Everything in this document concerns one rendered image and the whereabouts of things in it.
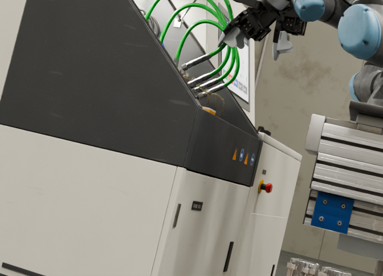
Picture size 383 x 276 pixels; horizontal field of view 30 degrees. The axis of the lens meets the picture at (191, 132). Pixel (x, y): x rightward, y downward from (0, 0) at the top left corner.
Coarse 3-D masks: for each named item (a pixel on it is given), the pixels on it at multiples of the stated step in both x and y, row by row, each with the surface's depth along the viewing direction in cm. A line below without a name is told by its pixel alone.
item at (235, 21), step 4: (240, 16) 211; (232, 20) 210; (236, 20) 210; (228, 24) 211; (232, 24) 210; (236, 24) 211; (228, 28) 212; (232, 28) 212; (224, 32) 213; (228, 32) 213
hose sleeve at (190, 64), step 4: (200, 56) 219; (204, 56) 218; (208, 56) 218; (192, 60) 219; (196, 60) 219; (200, 60) 218; (204, 60) 218; (188, 64) 219; (192, 64) 219; (196, 64) 219
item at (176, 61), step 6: (198, 24) 247; (216, 24) 245; (186, 30) 248; (222, 30) 244; (186, 36) 248; (180, 42) 248; (180, 48) 248; (174, 60) 248; (234, 72) 240; (234, 78) 240; (222, 84) 241; (228, 84) 240; (210, 90) 242; (216, 90) 241; (198, 96) 243; (204, 96) 243
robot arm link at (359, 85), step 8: (368, 64) 237; (360, 72) 240; (368, 72) 236; (376, 72) 233; (352, 80) 240; (360, 80) 237; (368, 80) 233; (352, 88) 240; (360, 88) 236; (368, 88) 232; (352, 96) 241; (360, 96) 237; (368, 96) 233
